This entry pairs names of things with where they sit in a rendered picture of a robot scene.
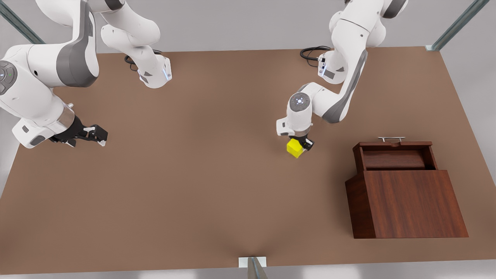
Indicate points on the yellow square block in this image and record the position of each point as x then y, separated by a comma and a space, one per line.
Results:
294, 149

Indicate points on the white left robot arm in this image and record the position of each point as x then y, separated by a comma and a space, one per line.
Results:
348, 46

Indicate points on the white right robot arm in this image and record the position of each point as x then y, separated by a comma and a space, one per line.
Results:
38, 66

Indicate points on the dark wooden cabinet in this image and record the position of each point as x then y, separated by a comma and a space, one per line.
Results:
410, 205

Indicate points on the silver frame post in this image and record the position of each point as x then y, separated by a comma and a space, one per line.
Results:
254, 267
457, 25
19, 24

